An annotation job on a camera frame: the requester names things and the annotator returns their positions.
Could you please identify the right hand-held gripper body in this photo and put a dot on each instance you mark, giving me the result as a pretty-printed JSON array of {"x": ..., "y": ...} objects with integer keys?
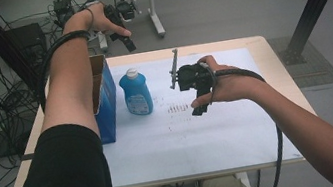
[{"x": 194, "y": 77}]

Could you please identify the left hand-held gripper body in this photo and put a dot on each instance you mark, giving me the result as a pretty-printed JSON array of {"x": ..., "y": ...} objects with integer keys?
[{"x": 124, "y": 10}]

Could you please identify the blue bottle with white cap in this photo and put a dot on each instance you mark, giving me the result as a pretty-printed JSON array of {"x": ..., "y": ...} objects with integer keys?
[{"x": 137, "y": 94}]

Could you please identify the blue cardboard box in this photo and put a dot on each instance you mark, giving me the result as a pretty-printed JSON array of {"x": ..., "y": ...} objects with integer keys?
[{"x": 107, "y": 96}]

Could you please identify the person's left hand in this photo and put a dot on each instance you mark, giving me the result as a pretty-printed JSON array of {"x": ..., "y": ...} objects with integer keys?
[{"x": 93, "y": 19}]

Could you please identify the person's right hand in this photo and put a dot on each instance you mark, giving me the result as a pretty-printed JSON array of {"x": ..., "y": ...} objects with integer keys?
[{"x": 234, "y": 84}]

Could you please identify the white paper sheet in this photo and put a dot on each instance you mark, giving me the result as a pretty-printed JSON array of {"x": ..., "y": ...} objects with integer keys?
[{"x": 196, "y": 142}]

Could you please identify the white desk with metal legs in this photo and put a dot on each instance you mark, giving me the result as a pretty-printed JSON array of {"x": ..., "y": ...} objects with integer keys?
[{"x": 157, "y": 24}]

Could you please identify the black electronics device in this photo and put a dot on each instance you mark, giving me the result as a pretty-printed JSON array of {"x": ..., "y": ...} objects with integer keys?
[{"x": 63, "y": 8}]

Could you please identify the black equipment case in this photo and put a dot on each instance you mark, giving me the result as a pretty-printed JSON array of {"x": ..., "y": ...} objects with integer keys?
[{"x": 28, "y": 41}]

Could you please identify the black tape strip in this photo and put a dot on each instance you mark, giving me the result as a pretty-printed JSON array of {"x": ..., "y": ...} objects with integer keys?
[{"x": 27, "y": 156}]

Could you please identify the person's black sleeve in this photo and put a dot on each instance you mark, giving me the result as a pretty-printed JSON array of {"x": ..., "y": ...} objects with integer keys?
[{"x": 64, "y": 184}]

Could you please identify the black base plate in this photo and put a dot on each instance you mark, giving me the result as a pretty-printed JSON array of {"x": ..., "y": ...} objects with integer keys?
[{"x": 1, "y": 146}]

